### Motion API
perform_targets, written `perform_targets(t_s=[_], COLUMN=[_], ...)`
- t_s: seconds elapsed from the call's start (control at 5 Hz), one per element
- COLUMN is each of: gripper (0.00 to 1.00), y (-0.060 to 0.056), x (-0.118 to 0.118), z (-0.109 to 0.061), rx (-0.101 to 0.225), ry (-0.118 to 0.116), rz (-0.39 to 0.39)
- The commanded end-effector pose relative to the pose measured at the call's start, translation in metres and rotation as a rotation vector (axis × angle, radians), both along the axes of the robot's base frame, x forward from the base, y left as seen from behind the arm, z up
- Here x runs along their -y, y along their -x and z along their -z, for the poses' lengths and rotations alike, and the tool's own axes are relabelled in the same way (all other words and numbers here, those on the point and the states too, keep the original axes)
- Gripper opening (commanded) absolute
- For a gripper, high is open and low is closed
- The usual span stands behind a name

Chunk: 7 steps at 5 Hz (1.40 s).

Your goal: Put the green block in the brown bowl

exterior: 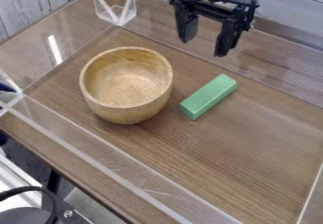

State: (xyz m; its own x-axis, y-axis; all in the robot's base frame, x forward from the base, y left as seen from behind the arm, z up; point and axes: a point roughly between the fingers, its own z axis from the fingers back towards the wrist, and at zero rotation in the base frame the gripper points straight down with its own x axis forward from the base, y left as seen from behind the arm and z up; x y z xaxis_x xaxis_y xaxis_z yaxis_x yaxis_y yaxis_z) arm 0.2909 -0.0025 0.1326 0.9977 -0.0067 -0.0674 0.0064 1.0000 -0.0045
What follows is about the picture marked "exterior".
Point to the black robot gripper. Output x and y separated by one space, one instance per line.
188 9

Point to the green rectangular block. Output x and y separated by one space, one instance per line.
208 96

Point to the brown wooden bowl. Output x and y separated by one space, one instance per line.
126 83

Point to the black table leg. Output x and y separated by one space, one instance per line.
54 181

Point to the clear acrylic tray enclosure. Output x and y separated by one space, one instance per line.
245 165

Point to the black metal bracket with screw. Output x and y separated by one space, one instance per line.
69 214

